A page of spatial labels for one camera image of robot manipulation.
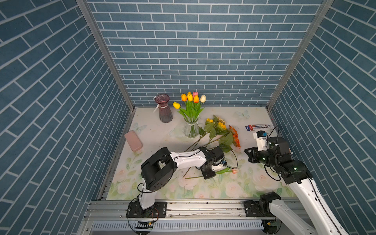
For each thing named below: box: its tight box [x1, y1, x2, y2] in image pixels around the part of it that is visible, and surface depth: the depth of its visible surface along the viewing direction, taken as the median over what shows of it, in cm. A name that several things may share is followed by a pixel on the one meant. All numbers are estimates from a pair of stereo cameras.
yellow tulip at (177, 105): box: [172, 101, 193, 138], surface depth 91 cm
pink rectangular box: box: [124, 130, 143, 152], surface depth 101 cm
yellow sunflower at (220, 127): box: [215, 121, 228, 134], surface depth 104 cm
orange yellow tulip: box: [187, 91, 194, 136], surface depth 87 cm
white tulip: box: [199, 94, 207, 103], surface depth 87 cm
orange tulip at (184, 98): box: [181, 93, 195, 138], surface depth 87 cm
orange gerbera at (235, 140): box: [232, 131, 241, 149], surface depth 96 cm
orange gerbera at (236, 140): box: [228, 125, 241, 149], surface depth 98 cm
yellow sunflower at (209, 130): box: [184, 118, 216, 153], surface depth 105 cm
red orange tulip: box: [193, 94, 200, 104], surface depth 84 cm
